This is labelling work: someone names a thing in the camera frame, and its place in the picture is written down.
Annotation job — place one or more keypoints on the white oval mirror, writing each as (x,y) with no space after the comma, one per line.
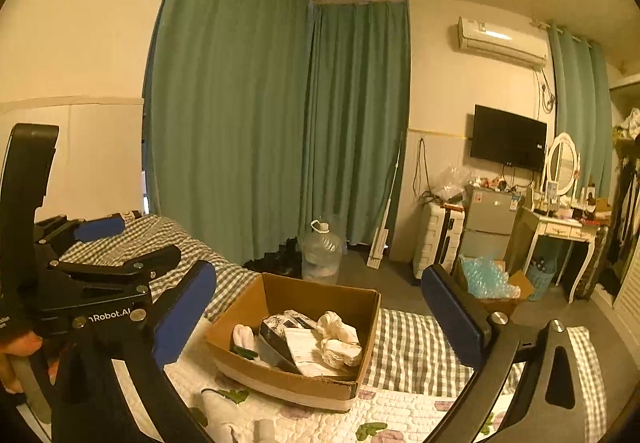
(562,165)

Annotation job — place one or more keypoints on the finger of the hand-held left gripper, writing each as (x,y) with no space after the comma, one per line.
(100,228)
(130,265)

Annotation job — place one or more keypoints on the dark shoes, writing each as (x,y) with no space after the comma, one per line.
(277,258)

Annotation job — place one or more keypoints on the black wall television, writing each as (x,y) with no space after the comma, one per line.
(507,138)

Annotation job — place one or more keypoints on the black and white packet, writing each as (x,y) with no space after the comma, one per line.
(272,338)

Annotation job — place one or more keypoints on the white louvred door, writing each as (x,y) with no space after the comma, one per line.
(630,298)

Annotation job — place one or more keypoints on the blue bubble wrap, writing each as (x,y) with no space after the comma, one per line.
(485,278)

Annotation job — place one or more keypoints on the striped pillow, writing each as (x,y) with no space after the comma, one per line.
(130,215)

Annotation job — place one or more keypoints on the large clear water bottle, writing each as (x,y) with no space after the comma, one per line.
(320,255)

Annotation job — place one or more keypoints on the white and green plush toy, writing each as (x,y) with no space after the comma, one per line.
(244,338)

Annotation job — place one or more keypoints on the white dressing table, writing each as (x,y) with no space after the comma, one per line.
(560,228)

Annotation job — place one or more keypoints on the blue plastic basket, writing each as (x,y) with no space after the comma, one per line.
(542,280)

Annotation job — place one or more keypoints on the white flat mop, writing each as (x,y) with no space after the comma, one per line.
(377,248)

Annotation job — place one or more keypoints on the white soft cloth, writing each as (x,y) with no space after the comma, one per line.
(220,413)

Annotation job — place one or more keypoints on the green curtain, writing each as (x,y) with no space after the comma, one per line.
(225,98)
(360,123)
(580,113)

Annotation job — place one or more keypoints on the hanging clothes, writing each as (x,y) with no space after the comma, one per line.
(625,203)

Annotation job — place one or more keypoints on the cluster of cosmetics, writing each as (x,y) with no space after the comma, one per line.
(575,208)

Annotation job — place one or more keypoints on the white suitcase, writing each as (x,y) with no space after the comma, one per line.
(432,243)

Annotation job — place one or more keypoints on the person's left hand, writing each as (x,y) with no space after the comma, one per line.
(17,348)

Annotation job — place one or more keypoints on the clear plastic bags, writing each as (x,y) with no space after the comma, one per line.
(452,183)

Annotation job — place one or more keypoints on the white air conditioner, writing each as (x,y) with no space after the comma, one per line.
(500,43)

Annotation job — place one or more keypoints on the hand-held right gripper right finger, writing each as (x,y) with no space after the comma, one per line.
(450,313)

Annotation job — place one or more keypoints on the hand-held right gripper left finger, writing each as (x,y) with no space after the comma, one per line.
(185,318)

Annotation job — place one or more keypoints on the brown cardboard box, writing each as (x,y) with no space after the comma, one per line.
(290,383)

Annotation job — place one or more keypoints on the open cardboard carton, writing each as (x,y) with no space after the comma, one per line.
(522,285)

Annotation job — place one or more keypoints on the floral quilted mat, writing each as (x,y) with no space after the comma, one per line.
(400,415)

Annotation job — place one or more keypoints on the grey small fridge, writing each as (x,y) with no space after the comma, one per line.
(487,223)

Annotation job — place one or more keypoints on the cream knitted socks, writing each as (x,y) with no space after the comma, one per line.
(340,338)

